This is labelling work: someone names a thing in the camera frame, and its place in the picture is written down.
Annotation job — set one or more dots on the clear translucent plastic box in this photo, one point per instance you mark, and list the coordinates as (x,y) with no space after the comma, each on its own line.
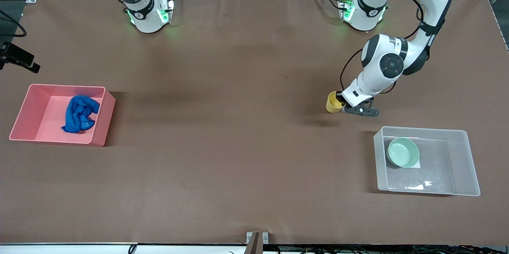
(441,166)

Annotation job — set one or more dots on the pink plastic box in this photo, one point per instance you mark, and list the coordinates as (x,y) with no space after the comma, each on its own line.
(39,121)

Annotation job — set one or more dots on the blue cloth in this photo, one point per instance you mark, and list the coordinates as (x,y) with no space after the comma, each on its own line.
(80,113)

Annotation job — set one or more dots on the metal table edge bracket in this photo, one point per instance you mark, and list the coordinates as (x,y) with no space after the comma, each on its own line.
(256,242)

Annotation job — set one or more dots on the mint green bowl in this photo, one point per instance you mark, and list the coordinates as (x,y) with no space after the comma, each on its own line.
(402,152)

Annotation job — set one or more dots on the yellow cup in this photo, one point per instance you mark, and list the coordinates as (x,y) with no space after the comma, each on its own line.
(332,103)

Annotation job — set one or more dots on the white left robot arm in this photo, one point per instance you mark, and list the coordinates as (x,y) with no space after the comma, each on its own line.
(391,63)

